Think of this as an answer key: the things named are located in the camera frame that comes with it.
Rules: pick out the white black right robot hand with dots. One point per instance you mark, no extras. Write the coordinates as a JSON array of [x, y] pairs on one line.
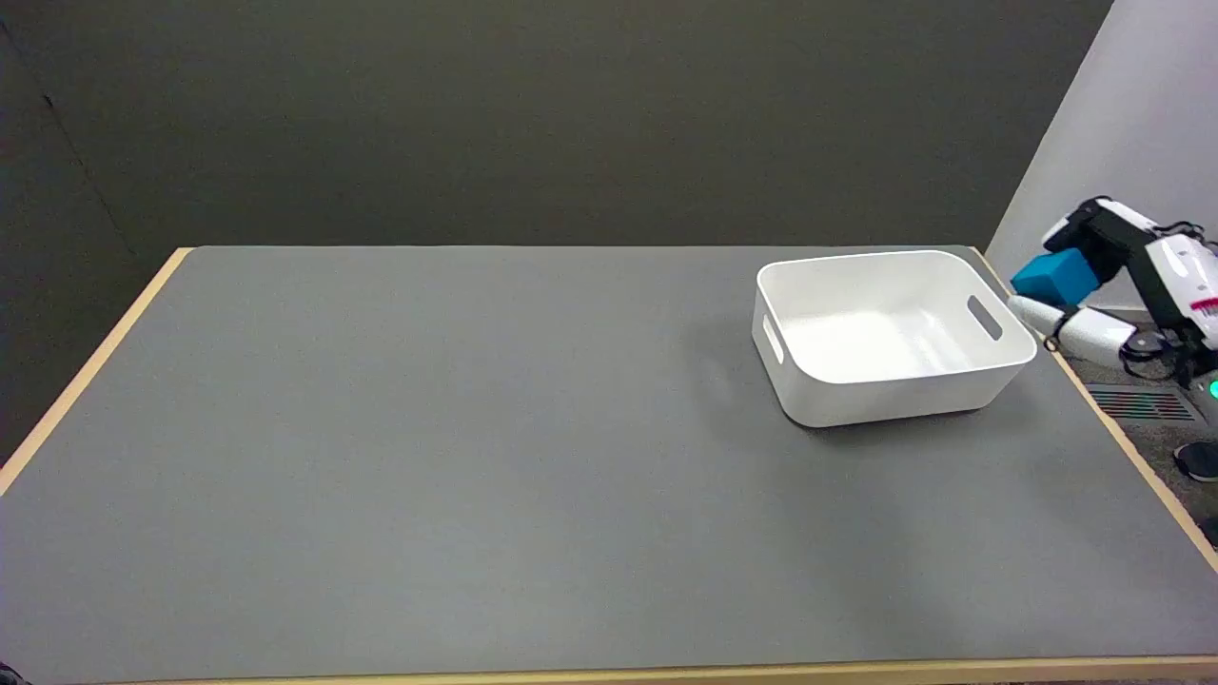
[[1166, 276]]

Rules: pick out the blue wooden cube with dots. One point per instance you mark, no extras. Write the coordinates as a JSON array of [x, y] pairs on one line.
[[1052, 276]]

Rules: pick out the white plastic storage box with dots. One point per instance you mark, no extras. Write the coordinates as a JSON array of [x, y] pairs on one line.
[[890, 333]]

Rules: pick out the black floor vent grille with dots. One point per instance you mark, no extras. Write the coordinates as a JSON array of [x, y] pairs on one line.
[[1140, 404]]

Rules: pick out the dark round floor caster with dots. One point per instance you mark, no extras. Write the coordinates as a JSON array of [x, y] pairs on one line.
[[1198, 461]]

